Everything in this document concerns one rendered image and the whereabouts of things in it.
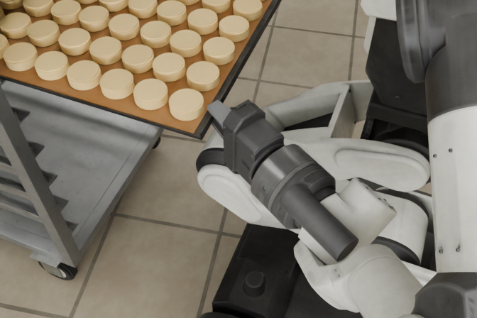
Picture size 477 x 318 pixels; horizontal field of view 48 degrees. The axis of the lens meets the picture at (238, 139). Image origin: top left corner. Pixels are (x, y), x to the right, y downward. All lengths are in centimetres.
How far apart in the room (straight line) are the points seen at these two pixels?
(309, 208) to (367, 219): 7
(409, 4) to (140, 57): 49
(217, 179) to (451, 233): 65
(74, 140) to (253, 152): 89
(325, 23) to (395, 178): 128
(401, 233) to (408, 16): 69
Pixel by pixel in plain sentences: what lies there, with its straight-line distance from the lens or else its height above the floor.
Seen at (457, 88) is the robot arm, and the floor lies 97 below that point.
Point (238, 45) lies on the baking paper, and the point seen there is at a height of 68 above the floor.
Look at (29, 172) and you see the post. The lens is 102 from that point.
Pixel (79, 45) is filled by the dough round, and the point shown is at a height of 70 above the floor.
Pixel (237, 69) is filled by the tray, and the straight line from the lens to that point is 82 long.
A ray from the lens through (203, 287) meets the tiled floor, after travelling 137.
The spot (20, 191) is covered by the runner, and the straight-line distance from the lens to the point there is 118.
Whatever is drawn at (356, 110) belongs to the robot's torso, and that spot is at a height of 54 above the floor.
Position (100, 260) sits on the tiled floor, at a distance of 145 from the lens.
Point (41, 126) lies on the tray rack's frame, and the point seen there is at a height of 15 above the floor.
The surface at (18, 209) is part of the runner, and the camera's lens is 128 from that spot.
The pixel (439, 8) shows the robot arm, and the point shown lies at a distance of 45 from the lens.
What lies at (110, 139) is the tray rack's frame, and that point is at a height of 15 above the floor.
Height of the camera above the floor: 125
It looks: 50 degrees down
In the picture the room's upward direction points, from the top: straight up
